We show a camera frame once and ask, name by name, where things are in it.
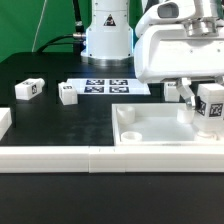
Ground white fence wall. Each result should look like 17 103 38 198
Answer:
0 146 224 173
0 108 12 140

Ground white thin cable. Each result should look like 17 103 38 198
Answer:
31 0 48 53

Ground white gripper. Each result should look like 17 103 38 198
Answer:
134 0 224 109

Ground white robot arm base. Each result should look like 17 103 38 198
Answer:
81 0 133 66

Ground white marker tag sheet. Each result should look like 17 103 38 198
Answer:
67 78 150 95

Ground white left fence wall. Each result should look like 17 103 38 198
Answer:
0 108 12 140

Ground black cables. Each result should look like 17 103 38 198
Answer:
35 0 88 55

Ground white front fence wall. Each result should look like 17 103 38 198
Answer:
0 146 224 173

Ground white square tabletop part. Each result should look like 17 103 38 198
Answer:
112 103 224 146

